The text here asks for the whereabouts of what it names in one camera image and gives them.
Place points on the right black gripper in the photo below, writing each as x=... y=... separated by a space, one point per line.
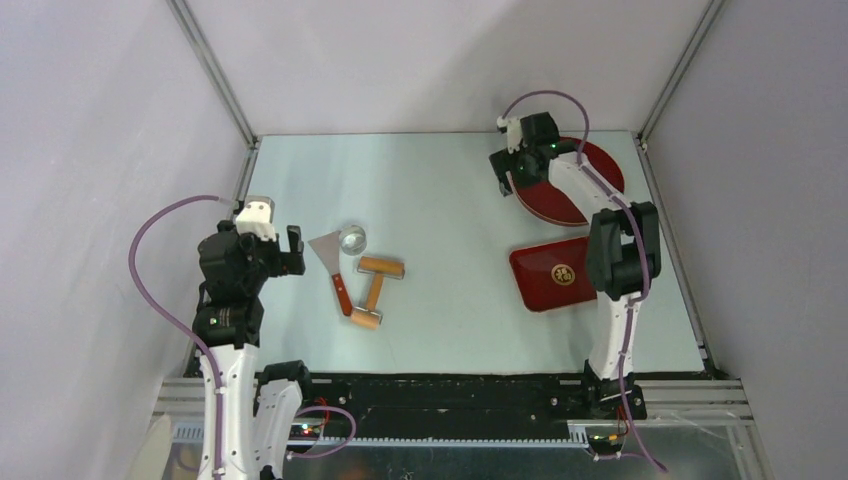
x=502 y=162

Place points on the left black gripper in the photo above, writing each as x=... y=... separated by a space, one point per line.
x=295 y=262

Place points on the round red plate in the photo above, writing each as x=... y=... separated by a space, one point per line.
x=551 y=205

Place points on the wooden double-ended roller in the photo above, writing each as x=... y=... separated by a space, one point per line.
x=367 y=315

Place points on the rectangular red tray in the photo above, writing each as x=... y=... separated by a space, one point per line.
x=552 y=275

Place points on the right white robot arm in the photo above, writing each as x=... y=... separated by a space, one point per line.
x=623 y=255

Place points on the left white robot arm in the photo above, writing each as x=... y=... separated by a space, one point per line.
x=249 y=409

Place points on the metal scraper red handle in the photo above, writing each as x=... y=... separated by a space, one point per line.
x=327 y=249

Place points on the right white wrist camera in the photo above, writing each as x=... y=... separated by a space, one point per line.
x=512 y=128

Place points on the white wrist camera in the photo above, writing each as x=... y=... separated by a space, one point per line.
x=256 y=218
x=512 y=128

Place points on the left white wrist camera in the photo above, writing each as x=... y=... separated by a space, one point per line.
x=256 y=218

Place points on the aluminium frame front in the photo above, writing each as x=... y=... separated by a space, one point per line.
x=669 y=402

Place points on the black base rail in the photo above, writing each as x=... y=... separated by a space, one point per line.
x=454 y=407

